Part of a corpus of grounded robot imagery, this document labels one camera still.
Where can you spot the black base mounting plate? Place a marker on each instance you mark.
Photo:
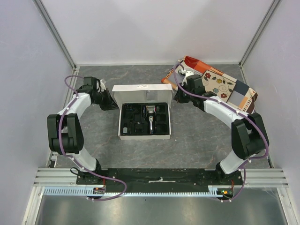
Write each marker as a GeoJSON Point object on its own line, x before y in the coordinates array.
{"type": "Point", "coordinates": [160, 179]}

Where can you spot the white clipper kit box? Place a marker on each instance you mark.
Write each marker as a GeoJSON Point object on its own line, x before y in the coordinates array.
{"type": "Point", "coordinates": [132, 101]}

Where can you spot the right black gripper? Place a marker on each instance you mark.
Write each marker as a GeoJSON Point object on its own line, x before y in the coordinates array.
{"type": "Point", "coordinates": [182, 96]}

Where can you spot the black comb guard attachment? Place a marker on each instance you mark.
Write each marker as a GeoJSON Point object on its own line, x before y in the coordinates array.
{"type": "Point", "coordinates": [139, 128]}

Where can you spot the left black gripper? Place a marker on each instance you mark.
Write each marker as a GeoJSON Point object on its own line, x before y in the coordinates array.
{"type": "Point", "coordinates": [110, 104]}

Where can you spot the slotted grey cable duct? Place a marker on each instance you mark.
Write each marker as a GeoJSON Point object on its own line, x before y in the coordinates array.
{"type": "Point", "coordinates": [99, 192]}

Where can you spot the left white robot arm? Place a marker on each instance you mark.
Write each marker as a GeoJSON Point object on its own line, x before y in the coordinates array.
{"type": "Point", "coordinates": [65, 135]}

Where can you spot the black silver hair clipper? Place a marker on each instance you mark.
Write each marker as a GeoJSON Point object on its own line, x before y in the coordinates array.
{"type": "Point", "coordinates": [151, 110]}

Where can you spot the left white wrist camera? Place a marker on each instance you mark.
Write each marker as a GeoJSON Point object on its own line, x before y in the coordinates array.
{"type": "Point", "coordinates": [100, 86]}

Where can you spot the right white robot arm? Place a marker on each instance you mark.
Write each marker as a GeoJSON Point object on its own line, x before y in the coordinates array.
{"type": "Point", "coordinates": [249, 139]}

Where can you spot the patterned colourful cloth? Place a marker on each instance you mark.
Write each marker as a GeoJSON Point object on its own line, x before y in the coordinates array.
{"type": "Point", "coordinates": [243, 97]}

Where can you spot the floral square plate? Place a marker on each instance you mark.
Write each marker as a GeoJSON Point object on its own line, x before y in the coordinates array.
{"type": "Point", "coordinates": [220, 85]}

